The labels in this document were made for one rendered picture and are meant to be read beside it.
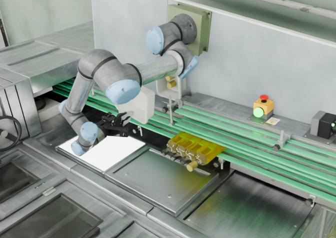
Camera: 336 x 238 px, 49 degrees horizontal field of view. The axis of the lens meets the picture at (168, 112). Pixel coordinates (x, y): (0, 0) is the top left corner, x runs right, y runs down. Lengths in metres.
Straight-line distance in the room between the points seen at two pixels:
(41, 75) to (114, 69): 1.10
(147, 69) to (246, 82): 0.58
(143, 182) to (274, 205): 0.62
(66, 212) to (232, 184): 0.80
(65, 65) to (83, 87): 0.96
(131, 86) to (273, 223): 0.84
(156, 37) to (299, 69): 0.63
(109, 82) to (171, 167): 0.76
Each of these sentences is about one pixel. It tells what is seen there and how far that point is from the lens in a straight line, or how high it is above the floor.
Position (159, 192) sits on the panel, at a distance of 1.78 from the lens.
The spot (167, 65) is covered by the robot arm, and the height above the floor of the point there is 1.15.
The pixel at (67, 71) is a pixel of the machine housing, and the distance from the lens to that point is 2.48.
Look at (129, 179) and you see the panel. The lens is 1.88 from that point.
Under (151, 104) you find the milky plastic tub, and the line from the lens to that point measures 1.80.
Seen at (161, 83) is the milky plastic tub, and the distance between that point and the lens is 2.10.
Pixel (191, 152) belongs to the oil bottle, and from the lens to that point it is 1.76.
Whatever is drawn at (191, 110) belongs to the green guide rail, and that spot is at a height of 0.91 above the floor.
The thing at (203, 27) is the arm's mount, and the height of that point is 0.81.
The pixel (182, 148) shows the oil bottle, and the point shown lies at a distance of 1.79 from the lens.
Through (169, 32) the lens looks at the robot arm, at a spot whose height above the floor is 1.00.
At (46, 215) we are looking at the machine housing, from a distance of 1.87.
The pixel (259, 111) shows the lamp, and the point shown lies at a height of 0.85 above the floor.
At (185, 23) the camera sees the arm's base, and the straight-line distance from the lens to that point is 1.77.
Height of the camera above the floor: 2.22
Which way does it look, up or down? 41 degrees down
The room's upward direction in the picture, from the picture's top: 122 degrees counter-clockwise
